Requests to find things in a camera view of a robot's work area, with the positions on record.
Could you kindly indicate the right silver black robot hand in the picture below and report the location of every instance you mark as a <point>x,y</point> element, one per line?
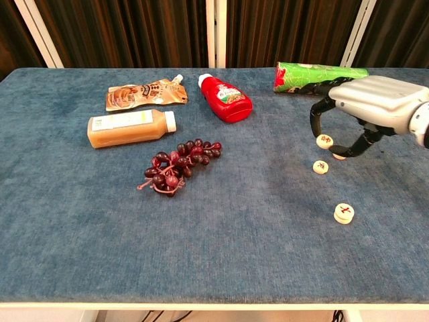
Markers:
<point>378,100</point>

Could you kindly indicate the cream chess piece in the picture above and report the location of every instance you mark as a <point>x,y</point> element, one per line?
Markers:
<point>338,157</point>
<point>344,210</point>
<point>342,221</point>
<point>324,141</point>
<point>320,166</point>

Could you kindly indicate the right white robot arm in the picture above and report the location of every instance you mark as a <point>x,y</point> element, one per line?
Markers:
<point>421,124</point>

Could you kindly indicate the cream chess piece bottom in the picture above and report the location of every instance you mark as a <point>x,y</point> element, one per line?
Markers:
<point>342,221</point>

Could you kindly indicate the dark brown pleated curtain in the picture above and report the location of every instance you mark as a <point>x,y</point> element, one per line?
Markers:
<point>402,30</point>
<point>13,33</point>
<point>285,30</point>
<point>127,33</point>

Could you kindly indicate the green chip can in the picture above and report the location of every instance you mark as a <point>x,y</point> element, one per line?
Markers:
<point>295,77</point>

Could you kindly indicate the red ketchup bottle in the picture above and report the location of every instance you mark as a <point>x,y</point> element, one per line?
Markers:
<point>228,100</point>

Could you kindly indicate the blue velvet table cloth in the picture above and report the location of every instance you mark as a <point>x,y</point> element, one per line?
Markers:
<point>234,234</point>

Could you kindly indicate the purple plastic grape bunch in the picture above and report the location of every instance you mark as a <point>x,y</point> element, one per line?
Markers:
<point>181,164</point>

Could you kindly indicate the brown spouted drink pouch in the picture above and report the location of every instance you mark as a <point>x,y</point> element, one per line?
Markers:
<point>144,94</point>

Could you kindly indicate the orange juice bottle white cap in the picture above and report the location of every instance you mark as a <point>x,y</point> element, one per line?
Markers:
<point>127,129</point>

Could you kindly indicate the white divider frame post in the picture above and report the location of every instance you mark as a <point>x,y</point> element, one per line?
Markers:
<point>39,33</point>
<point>211,33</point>
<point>358,33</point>

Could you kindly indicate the white table frame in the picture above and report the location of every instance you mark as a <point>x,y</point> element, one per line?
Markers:
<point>214,306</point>

